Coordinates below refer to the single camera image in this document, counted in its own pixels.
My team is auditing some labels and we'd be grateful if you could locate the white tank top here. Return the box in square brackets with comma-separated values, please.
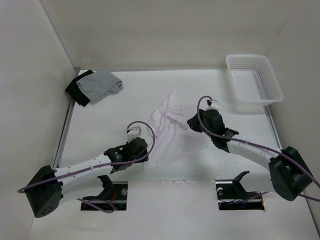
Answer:
[143, 90, 208, 170]

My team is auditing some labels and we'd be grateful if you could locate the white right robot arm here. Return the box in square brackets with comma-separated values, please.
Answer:
[187, 109, 314, 201]

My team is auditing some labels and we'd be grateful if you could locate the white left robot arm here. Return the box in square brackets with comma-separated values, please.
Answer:
[24, 137, 148, 218]

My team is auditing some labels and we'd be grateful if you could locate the grey folded tank top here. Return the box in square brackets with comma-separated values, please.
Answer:
[76, 69, 124, 105]

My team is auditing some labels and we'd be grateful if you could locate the black folded tank top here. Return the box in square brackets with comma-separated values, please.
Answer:
[65, 70, 94, 107]

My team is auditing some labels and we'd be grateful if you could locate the white plastic basket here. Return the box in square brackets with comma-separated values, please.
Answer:
[225, 54, 284, 108]

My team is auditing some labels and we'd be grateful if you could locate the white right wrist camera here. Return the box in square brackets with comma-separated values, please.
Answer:
[206, 99, 220, 111]

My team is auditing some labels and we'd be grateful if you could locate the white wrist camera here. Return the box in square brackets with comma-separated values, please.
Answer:
[206, 99, 220, 111]
[126, 126, 142, 143]

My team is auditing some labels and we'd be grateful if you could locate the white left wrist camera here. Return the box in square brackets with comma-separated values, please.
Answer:
[126, 126, 142, 143]

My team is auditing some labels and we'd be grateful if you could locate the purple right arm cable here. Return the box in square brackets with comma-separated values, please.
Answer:
[196, 96, 320, 202]

